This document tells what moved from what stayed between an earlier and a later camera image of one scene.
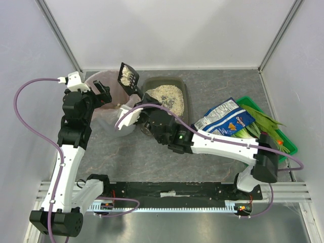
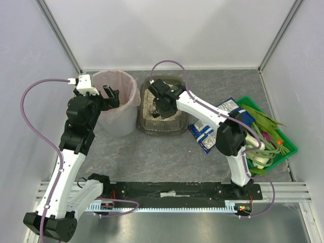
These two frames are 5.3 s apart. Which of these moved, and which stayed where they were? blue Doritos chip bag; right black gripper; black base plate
Moved: right black gripper
Stayed: black base plate; blue Doritos chip bag
